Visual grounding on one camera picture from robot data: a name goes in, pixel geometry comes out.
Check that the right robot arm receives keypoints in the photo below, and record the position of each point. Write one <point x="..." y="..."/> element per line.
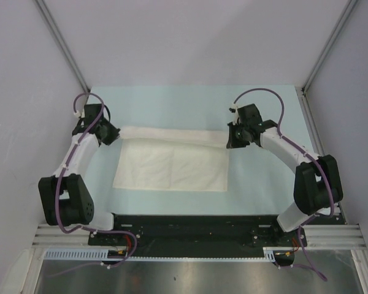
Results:
<point x="317" y="183"/>

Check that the aluminium corner post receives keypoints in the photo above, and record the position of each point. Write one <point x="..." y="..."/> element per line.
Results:
<point x="60" y="41"/>
<point x="336" y="32"/>

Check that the white cloth napkin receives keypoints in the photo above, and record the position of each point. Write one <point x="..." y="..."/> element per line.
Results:
<point x="172" y="159"/>

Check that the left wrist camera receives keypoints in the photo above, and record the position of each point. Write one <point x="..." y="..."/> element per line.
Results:
<point x="94" y="115"/>

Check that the left aluminium corner post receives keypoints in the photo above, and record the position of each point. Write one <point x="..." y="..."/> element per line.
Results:
<point x="60" y="41"/>

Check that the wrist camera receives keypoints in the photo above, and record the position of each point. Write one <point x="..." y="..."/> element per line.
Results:
<point x="94" y="115"/>
<point x="247" y="115"/>

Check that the white slotted cable duct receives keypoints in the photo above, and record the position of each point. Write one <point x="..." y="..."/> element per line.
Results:
<point x="110" y="257"/>

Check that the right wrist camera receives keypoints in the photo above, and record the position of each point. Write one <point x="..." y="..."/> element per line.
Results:
<point x="247" y="115"/>

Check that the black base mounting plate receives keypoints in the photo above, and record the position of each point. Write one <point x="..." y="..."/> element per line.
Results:
<point x="123" y="225"/>

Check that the right aluminium corner post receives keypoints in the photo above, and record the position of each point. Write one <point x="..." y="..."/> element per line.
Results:
<point x="336" y="32"/>

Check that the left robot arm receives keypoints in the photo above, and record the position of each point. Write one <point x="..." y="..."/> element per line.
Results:
<point x="64" y="195"/>

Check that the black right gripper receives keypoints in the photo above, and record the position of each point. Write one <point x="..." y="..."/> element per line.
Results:
<point x="232" y="143"/>

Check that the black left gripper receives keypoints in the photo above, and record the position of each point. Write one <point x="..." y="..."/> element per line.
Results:
<point x="113" y="135"/>

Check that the aluminium frame rail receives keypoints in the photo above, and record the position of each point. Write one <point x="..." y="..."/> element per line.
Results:
<point x="315" y="237"/>

